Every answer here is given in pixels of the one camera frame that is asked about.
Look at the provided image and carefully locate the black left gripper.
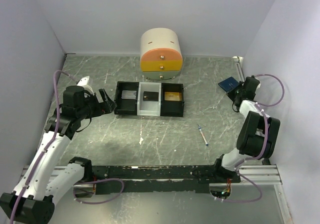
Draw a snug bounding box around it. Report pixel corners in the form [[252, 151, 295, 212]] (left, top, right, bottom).
[[76, 88, 117, 120]]

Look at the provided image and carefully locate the blue leather card holder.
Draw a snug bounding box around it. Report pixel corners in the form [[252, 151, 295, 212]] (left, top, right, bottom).
[[218, 77, 239, 92]]

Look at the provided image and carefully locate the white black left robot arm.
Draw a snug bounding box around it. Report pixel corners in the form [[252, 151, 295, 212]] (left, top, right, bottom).
[[0, 85, 116, 223]]

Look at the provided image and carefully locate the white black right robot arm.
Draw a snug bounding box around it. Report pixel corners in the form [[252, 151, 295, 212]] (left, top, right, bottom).
[[212, 76, 281, 183]]

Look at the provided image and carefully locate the silver card in tray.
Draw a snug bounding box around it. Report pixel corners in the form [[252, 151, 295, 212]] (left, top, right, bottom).
[[121, 90, 137, 100]]

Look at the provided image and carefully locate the black card in tray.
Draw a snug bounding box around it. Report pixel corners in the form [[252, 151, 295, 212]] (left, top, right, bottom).
[[143, 91, 159, 102]]

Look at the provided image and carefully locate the gold card in tray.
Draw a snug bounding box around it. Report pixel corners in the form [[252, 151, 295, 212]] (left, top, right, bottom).
[[164, 92, 181, 102]]

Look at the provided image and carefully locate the black left tray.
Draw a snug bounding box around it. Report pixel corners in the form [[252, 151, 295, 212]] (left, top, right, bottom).
[[114, 81, 139, 116]]

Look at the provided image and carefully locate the black tray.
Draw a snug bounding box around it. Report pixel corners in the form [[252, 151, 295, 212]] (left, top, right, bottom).
[[114, 81, 139, 116], [160, 83, 185, 117]]

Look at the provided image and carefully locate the white middle tray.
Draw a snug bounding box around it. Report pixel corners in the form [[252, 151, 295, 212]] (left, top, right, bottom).
[[137, 82, 162, 116]]

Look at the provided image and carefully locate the black right tray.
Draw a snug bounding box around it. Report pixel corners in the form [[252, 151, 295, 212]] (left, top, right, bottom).
[[160, 83, 185, 117]]

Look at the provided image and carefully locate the blue white pen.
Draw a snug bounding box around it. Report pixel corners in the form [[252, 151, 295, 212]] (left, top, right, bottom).
[[198, 125, 209, 146]]

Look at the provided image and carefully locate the round three-drawer storage box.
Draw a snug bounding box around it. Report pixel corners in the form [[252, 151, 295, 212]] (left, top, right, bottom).
[[140, 28, 183, 80]]

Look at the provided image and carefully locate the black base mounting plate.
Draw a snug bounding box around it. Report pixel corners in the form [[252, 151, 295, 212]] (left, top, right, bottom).
[[79, 165, 241, 195]]

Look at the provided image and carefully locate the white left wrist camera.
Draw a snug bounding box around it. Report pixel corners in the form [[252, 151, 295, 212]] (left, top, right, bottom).
[[76, 76, 91, 87]]

